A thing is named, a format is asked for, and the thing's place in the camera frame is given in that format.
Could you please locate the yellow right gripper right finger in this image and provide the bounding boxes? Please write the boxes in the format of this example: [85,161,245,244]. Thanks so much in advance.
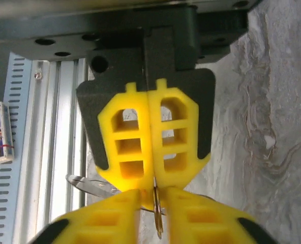
[165,186,280,244]

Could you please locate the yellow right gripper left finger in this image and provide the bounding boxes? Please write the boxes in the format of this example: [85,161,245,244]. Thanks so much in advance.
[35,189,141,244]

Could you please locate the brass split keyring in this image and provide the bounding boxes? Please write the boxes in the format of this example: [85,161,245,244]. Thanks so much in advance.
[152,177,164,239]

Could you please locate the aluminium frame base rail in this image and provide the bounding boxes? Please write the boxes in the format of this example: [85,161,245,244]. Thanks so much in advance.
[19,58,101,231]

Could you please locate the white slotted cable duct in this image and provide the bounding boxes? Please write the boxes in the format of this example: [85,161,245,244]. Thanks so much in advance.
[0,52,34,244]

